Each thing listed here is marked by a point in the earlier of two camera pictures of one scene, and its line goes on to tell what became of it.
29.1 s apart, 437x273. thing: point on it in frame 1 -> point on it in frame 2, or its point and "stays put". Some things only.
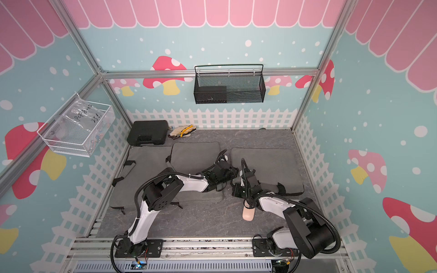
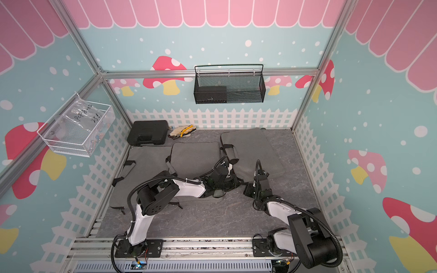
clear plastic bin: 77,127 stays put
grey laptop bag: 142,163 stays put
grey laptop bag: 276,168 -> 252,144
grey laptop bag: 195,158 stays put
